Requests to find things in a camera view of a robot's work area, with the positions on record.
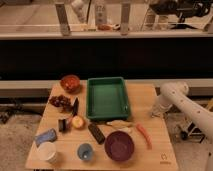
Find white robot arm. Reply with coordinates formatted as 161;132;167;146
150;82;213;171

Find green plastic tray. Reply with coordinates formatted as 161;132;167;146
86;77;131;121

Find orange red bowl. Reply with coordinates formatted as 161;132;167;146
60;75;80;93

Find black remote control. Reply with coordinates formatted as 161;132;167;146
88;123;105;145

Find red yellow apple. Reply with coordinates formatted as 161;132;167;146
72;116;84;129

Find dark grape bunch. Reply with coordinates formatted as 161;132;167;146
49;95;72;112

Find small black box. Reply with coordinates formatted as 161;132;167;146
58;119;67;132

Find purple bowl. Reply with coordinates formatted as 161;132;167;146
104;131;135;162

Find orange carrot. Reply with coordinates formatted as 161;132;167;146
136;124;152;150

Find blue small cup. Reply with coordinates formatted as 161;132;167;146
77;143;93;161

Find white cup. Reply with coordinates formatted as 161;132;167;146
36;142;57;163

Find black tripod stand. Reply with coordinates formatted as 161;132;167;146
0;102;42;124

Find black office chair base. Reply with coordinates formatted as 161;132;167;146
180;122;205;143

